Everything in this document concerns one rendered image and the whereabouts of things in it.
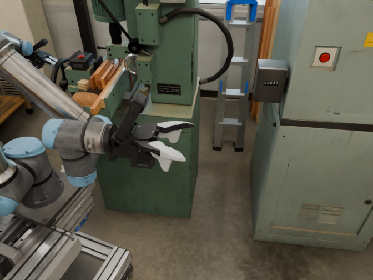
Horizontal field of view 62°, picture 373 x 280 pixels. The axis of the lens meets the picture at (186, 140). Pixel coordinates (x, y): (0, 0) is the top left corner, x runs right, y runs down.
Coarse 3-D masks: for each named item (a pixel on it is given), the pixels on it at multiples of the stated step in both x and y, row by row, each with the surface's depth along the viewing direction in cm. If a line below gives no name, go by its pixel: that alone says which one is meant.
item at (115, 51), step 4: (108, 44) 155; (112, 44) 155; (116, 44) 155; (120, 44) 155; (124, 44) 155; (108, 48) 155; (112, 48) 155; (116, 48) 155; (120, 48) 154; (124, 48) 154; (108, 52) 157; (112, 52) 156; (116, 52) 156; (120, 52) 156; (108, 56) 158; (112, 56) 158; (116, 56) 157; (120, 56) 157; (124, 56) 157
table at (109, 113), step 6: (114, 60) 180; (132, 78) 172; (126, 84) 163; (72, 90) 163; (78, 90) 154; (90, 90) 154; (96, 90) 154; (102, 90) 154; (120, 90) 155; (126, 90) 164; (120, 96) 156; (114, 102) 148; (84, 108) 143; (102, 108) 142; (114, 108) 149; (102, 114) 144; (108, 114) 143
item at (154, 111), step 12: (156, 108) 159; (168, 108) 159; (180, 108) 159; (192, 108) 159; (120, 120) 159; (144, 120) 157; (156, 120) 156; (168, 120) 155; (180, 120) 154; (192, 120) 157
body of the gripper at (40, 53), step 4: (32, 52) 178; (36, 52) 176; (40, 52) 178; (44, 52) 180; (24, 56) 178; (28, 56) 178; (32, 56) 178; (36, 56) 175; (40, 56) 175; (44, 56) 177; (32, 60) 177; (36, 60) 177; (32, 64) 179; (36, 64) 179; (40, 64) 178
